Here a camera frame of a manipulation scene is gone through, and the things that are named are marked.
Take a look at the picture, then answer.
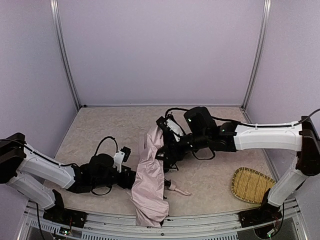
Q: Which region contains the pink umbrella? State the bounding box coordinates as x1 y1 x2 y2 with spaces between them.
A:
130 126 169 228

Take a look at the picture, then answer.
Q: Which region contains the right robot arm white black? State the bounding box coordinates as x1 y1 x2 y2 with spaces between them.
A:
156 106 320 228

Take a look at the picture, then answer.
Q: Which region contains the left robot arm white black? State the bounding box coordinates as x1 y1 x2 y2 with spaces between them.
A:
0 132 136 227

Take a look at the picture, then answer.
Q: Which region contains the woven bamboo tray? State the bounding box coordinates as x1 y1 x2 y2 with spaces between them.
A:
231 167 276 205

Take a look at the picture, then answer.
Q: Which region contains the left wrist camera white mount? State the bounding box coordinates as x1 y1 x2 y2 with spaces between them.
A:
113 146 131 173

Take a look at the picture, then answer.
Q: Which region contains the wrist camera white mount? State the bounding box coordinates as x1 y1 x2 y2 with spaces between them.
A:
156 114 186 142
113 146 131 173

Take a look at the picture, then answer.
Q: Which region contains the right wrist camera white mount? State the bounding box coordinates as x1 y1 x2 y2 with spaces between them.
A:
156 114 186 142

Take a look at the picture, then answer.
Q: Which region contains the right aluminium frame post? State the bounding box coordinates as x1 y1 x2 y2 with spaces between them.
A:
241 0 272 112

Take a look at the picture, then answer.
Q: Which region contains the aluminium frame post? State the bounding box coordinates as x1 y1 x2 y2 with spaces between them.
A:
241 0 272 112
50 0 82 112

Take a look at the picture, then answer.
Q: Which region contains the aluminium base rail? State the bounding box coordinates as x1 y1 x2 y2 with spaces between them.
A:
17 197 308 240

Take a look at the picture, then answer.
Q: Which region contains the left aluminium frame post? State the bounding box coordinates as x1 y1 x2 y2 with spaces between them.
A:
50 0 82 112

